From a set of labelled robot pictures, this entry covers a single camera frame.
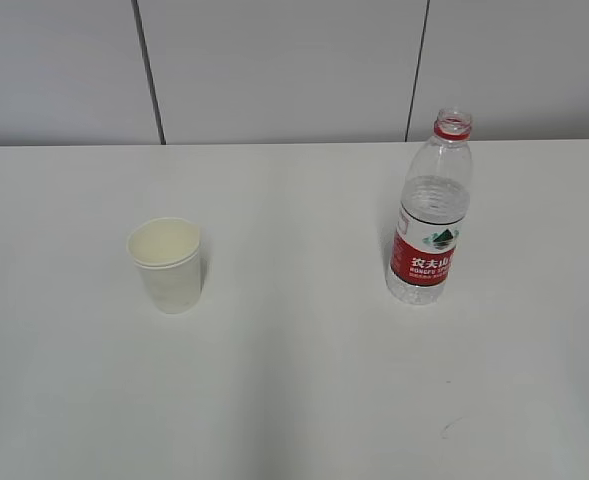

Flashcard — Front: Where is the white paper cup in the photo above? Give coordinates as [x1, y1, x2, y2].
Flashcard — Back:
[126, 217, 202, 315]

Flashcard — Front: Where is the clear water bottle red label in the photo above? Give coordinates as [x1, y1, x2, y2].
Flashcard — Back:
[386, 108, 473, 306]

